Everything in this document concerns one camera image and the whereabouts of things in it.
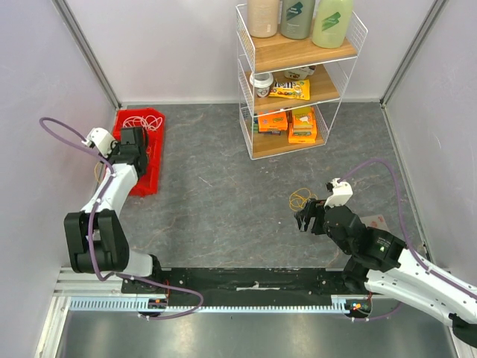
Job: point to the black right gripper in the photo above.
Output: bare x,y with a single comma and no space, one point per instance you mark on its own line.
314,216

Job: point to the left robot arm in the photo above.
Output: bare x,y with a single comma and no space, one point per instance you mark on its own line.
95,238

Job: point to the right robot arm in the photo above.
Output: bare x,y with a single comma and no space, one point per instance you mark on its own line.
381,263

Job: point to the small card on table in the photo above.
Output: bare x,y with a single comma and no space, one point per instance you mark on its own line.
375,221

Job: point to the orange snack box right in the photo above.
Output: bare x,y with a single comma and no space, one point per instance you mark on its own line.
303,127

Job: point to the orange snack box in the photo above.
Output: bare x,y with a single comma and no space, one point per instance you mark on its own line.
272,122
303,127

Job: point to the orange snack box left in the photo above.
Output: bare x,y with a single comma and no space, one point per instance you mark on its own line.
272,122

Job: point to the yellow candy bag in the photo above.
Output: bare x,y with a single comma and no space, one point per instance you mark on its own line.
299,90

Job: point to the white brown snack pack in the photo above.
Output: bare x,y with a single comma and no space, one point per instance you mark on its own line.
299,73

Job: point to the coffee cup with lid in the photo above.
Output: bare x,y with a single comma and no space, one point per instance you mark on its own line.
261,84

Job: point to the red storage bin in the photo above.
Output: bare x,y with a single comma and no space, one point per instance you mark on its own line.
153,122

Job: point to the light green bottle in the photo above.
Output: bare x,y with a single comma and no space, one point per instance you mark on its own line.
331,23

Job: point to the grey green bottle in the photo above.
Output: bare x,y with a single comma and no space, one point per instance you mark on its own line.
296,18

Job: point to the beige bottle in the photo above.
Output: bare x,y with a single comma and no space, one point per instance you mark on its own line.
262,17

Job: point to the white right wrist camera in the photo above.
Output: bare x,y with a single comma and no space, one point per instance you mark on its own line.
340,193

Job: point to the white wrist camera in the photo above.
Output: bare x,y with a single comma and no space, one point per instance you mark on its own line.
340,193
102,140

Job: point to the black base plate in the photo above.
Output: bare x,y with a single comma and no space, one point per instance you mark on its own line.
257,285

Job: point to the white wire shelf rack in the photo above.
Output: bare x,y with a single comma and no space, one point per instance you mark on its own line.
275,55

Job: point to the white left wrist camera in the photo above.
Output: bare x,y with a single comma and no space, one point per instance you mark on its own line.
102,140

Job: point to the slotted cable duct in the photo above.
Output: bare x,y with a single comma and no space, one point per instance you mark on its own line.
150,305

